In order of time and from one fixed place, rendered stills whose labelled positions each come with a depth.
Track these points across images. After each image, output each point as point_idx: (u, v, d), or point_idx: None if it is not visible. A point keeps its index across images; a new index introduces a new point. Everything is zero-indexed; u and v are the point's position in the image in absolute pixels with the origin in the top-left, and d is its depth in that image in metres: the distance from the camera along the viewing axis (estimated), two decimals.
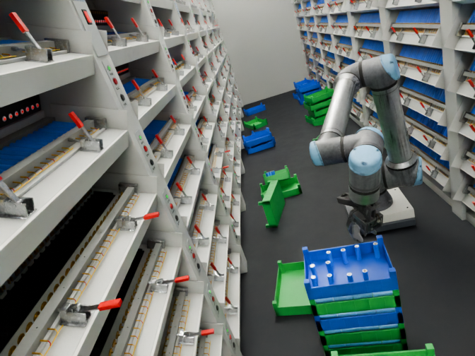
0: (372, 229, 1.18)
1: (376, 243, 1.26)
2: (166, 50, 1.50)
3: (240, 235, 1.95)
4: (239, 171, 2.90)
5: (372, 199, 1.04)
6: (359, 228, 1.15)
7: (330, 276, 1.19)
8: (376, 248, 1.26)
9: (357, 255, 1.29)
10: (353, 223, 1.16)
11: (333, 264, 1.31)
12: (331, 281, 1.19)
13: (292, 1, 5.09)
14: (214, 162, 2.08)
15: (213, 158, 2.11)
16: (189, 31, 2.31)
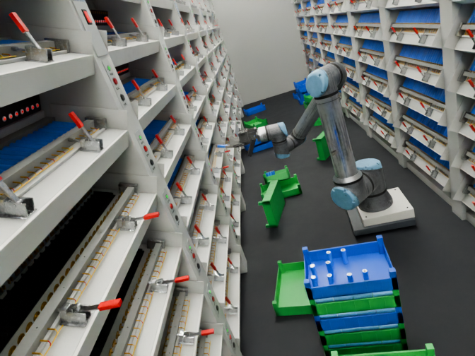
0: (231, 141, 2.04)
1: None
2: (166, 50, 1.50)
3: (240, 235, 1.95)
4: (239, 171, 2.90)
5: (261, 127, 2.04)
6: (237, 138, 2.08)
7: (330, 276, 1.19)
8: (225, 145, 2.07)
9: None
10: (240, 140, 2.10)
11: (333, 264, 1.31)
12: (331, 281, 1.19)
13: (292, 1, 5.09)
14: (214, 162, 2.08)
15: (213, 158, 2.11)
16: (189, 31, 2.31)
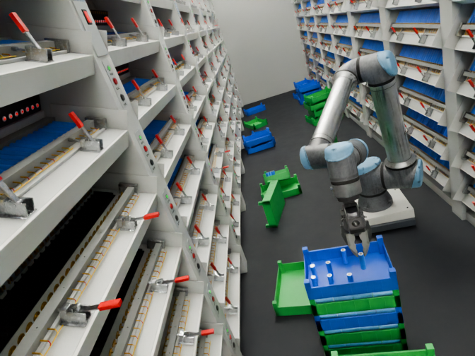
0: None
1: None
2: (166, 50, 1.50)
3: (240, 235, 1.95)
4: (239, 171, 2.90)
5: None
6: None
7: (330, 276, 1.19)
8: None
9: None
10: (365, 226, 1.12)
11: None
12: (331, 281, 1.19)
13: (292, 1, 5.09)
14: (214, 162, 2.08)
15: (213, 158, 2.11)
16: (189, 31, 2.31)
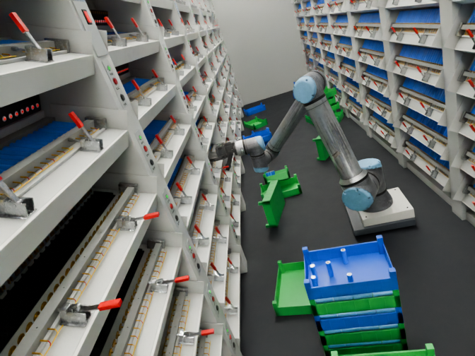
0: (208, 155, 2.01)
1: None
2: (166, 50, 1.50)
3: (240, 235, 1.95)
4: (239, 171, 2.90)
5: (238, 140, 2.01)
6: (215, 151, 2.05)
7: None
8: None
9: None
10: None
11: None
12: None
13: (292, 1, 5.09)
14: (214, 162, 2.08)
15: None
16: (189, 31, 2.31)
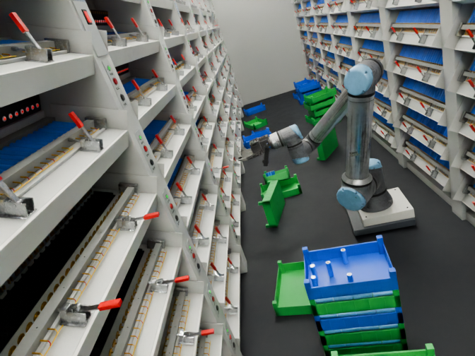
0: (244, 154, 1.91)
1: None
2: (166, 50, 1.50)
3: (240, 235, 1.95)
4: (239, 171, 2.90)
5: (272, 133, 1.90)
6: (250, 148, 1.96)
7: None
8: None
9: None
10: None
11: None
12: None
13: (292, 1, 5.09)
14: None
15: (210, 158, 2.11)
16: (189, 31, 2.31)
